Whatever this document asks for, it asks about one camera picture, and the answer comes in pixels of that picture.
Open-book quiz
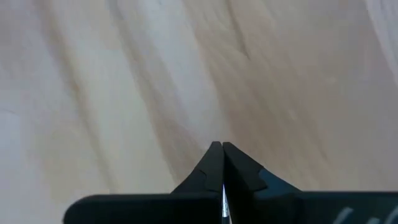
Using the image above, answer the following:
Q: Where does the black makeup brush silver ferrule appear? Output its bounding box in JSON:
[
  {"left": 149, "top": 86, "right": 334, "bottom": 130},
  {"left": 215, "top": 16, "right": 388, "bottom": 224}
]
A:
[{"left": 221, "top": 184, "right": 230, "bottom": 224}]

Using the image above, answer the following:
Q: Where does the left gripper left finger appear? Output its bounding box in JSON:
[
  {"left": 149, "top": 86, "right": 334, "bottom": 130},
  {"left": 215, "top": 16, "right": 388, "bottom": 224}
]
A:
[{"left": 63, "top": 141, "right": 224, "bottom": 224}]

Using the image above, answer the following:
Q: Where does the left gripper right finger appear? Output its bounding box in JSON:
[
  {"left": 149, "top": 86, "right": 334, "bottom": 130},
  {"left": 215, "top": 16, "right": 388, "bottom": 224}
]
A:
[{"left": 222, "top": 141, "right": 398, "bottom": 224}]

